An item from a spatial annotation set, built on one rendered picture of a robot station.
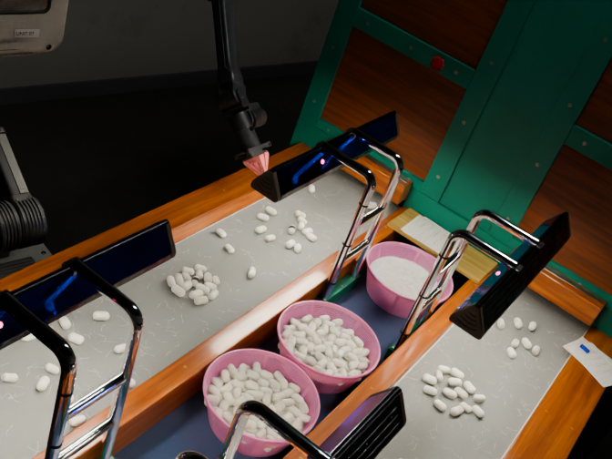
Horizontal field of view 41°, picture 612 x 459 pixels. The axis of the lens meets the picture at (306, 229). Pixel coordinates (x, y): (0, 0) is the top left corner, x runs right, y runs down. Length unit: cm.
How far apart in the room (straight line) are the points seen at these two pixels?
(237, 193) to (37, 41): 73
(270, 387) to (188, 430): 21
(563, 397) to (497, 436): 26
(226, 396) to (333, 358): 34
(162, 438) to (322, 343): 48
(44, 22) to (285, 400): 104
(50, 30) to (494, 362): 140
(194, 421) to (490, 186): 118
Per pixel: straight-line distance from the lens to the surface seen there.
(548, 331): 249
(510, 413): 215
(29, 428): 171
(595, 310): 249
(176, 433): 184
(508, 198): 251
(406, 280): 239
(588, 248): 250
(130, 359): 148
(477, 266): 253
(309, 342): 204
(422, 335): 218
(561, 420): 219
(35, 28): 206
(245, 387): 189
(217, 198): 238
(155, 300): 202
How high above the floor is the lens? 207
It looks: 33 degrees down
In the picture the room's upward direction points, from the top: 21 degrees clockwise
